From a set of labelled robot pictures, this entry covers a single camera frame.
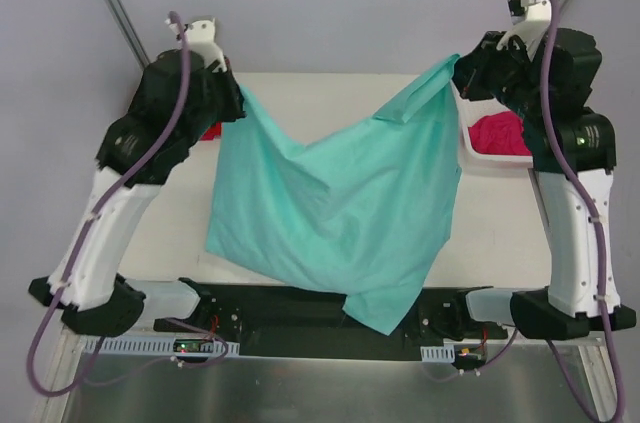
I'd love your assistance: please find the white plastic basket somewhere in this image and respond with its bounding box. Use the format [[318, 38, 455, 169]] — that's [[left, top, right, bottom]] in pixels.
[[455, 92, 533, 169]]

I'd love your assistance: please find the teal t shirt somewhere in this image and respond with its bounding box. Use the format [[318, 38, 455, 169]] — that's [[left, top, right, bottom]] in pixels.
[[205, 56, 461, 335]]

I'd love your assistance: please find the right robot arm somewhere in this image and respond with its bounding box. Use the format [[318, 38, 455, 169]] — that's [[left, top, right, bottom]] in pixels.
[[450, 28, 637, 341]]

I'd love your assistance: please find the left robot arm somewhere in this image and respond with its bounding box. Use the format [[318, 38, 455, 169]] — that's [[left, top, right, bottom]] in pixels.
[[29, 50, 245, 337]]

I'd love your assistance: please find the folded red t shirt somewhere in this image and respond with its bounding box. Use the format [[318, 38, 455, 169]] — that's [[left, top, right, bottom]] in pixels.
[[200, 123, 222, 141]]

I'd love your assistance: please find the pink t shirt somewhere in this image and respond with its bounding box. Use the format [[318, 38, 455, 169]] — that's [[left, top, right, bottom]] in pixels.
[[468, 111, 531, 157]]

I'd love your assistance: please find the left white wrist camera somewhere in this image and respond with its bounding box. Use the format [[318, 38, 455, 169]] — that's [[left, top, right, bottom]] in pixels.
[[183, 17, 228, 74]]

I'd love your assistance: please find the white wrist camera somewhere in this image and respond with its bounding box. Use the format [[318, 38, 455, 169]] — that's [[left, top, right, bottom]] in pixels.
[[499, 0, 552, 60], [183, 17, 228, 74]]

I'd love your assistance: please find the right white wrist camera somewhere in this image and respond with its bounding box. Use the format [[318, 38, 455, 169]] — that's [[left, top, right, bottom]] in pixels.
[[499, 0, 552, 60]]

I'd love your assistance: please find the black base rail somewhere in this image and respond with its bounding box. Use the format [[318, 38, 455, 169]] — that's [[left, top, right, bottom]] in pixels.
[[183, 284, 508, 361]]

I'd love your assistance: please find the left white cable duct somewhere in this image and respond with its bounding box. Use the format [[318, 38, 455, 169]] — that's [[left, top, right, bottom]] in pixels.
[[100, 336, 240, 359]]

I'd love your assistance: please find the white cable duct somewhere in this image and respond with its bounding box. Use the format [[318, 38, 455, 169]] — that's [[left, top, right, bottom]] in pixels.
[[420, 344, 456, 364], [100, 336, 240, 359]]

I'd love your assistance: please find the right white cable duct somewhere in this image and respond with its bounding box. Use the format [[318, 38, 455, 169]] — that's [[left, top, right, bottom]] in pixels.
[[420, 344, 456, 364]]

